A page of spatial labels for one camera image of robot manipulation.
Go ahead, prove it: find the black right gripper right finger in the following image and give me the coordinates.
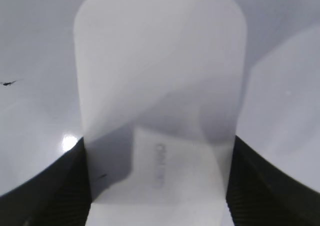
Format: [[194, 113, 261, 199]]
[[226, 137, 320, 226]]

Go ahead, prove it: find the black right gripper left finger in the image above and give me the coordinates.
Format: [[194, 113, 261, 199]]
[[0, 138, 92, 226]]

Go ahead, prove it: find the white board eraser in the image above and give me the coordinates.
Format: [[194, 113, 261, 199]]
[[74, 0, 247, 226]]

